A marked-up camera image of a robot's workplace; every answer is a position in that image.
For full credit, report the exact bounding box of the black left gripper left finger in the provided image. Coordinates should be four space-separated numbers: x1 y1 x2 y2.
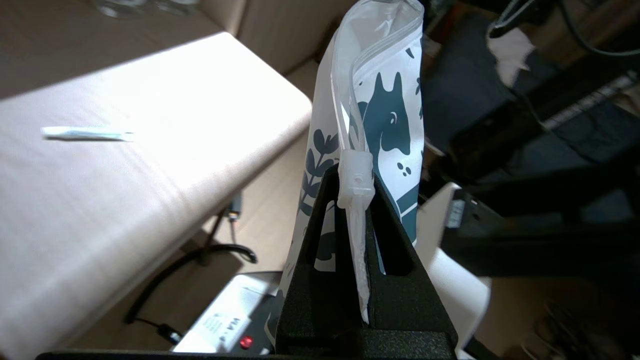
276 167 368 353

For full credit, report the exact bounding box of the white robot body cover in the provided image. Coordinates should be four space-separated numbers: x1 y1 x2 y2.
415 182 493 353

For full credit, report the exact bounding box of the beige wooden shelf table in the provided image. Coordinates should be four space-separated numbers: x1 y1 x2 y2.
0 0 361 360

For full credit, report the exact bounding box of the black adapter cable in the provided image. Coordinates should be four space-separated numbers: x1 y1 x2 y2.
124 192 259 346

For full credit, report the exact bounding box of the black labelled power adapter box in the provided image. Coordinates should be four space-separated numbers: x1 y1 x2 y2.
172 272 281 353

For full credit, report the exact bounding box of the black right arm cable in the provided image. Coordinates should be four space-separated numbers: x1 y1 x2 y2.
557 0 640 58

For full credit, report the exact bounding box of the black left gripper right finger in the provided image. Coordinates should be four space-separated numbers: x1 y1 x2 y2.
362 180 458 357

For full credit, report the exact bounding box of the white horse print zip bag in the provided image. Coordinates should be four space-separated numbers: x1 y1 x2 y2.
277 0 427 325

